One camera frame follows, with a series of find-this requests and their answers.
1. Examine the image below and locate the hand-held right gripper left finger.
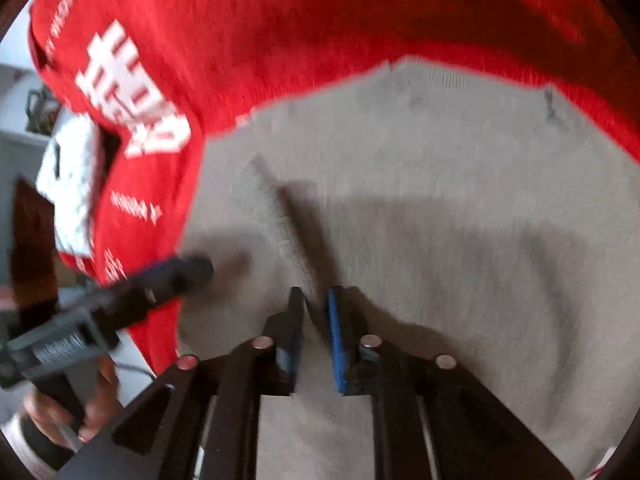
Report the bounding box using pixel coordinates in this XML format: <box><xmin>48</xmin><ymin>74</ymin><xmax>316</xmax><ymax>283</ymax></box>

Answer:
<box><xmin>57</xmin><ymin>286</ymin><xmax>307</xmax><ymax>480</ymax></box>

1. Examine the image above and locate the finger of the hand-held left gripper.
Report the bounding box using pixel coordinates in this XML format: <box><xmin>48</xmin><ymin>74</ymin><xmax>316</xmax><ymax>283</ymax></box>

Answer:
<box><xmin>97</xmin><ymin>255</ymin><xmax>216</xmax><ymax>323</ymax></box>

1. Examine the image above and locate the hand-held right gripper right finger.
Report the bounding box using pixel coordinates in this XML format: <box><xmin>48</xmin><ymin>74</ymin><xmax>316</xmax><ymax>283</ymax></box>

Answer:
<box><xmin>326</xmin><ymin>285</ymin><xmax>576</xmax><ymax>480</ymax></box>

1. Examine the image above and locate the grey small garment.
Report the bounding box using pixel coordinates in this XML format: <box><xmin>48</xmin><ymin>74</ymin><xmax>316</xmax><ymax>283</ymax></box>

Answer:
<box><xmin>177</xmin><ymin>55</ymin><xmax>640</xmax><ymax>480</ymax></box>

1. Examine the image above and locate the person's left hand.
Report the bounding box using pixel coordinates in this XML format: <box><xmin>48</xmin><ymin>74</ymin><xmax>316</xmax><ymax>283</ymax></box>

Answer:
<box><xmin>22</xmin><ymin>355</ymin><xmax>122</xmax><ymax>456</ymax></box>

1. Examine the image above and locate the dark brown wooden furniture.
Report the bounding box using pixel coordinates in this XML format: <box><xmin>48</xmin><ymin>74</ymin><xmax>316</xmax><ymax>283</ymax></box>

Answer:
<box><xmin>10</xmin><ymin>175</ymin><xmax>62</xmax><ymax>303</ymax></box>

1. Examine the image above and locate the white fluffy cloth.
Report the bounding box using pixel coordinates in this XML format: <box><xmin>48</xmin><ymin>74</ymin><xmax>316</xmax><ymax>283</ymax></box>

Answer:
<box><xmin>35</xmin><ymin>109</ymin><xmax>108</xmax><ymax>257</ymax></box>

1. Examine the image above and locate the red printed blanket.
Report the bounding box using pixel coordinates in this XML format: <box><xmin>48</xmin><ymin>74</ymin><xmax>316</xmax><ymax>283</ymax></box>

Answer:
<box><xmin>27</xmin><ymin>0</ymin><xmax>640</xmax><ymax>478</ymax></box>

